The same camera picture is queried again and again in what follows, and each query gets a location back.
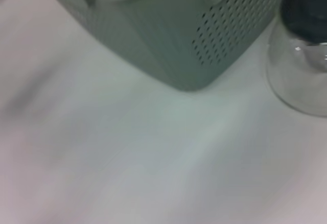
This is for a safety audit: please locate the grey perforated storage bin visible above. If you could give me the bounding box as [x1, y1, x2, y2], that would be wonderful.
[38, 0, 294, 92]

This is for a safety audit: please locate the glass teapot black lid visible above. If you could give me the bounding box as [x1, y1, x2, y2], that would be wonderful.
[265, 0, 327, 118]

